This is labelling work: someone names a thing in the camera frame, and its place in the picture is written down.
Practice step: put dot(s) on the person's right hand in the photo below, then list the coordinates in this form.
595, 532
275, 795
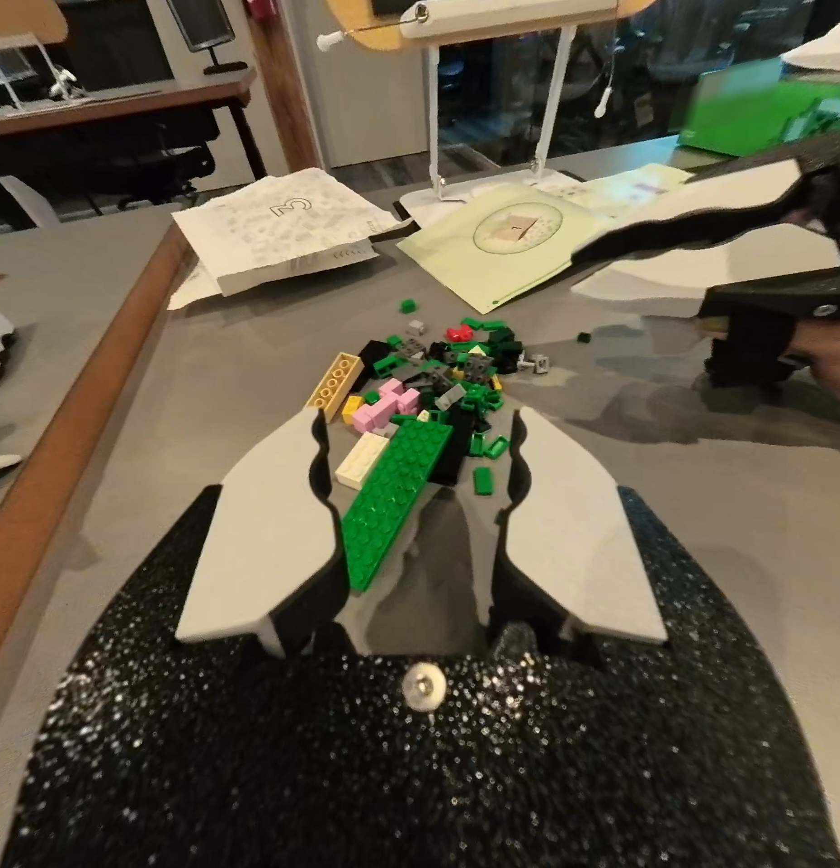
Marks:
830, 363

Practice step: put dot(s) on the light green instruction booklet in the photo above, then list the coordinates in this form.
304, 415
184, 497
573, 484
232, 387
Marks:
501, 251

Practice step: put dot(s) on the wooden pillar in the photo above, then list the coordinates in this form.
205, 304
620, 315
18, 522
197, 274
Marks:
284, 88

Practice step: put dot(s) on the wooden background table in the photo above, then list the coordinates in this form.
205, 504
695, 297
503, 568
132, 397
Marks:
121, 102

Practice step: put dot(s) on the white printed paper bag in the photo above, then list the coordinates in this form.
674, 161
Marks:
277, 224

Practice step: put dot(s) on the black computer monitor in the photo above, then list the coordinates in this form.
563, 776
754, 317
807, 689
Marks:
199, 24

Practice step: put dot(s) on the black office chair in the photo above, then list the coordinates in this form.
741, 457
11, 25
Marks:
155, 169

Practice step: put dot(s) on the pile of small toy bricks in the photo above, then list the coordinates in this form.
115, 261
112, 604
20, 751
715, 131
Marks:
474, 369

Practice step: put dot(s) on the black flat object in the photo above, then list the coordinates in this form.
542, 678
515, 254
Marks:
393, 230

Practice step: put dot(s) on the tan long toy brick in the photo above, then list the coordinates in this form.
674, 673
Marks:
332, 386

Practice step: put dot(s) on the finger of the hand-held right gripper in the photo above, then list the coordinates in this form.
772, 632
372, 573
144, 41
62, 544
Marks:
698, 217
732, 268

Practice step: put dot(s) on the green toy set box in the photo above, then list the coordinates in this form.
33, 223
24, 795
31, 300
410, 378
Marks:
827, 108

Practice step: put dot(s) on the white flat toy brick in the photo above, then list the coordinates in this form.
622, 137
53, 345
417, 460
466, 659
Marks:
362, 461

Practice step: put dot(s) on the large green baseplate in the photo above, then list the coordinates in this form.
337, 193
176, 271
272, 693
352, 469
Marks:
386, 502

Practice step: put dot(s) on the grey table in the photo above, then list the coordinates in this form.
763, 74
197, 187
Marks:
54, 285

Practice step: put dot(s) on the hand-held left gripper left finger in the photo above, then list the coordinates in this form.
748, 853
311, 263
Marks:
257, 542

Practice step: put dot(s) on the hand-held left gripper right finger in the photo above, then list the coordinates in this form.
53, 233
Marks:
576, 542

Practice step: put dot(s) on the grey desk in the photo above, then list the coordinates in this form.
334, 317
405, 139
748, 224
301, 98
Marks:
664, 475

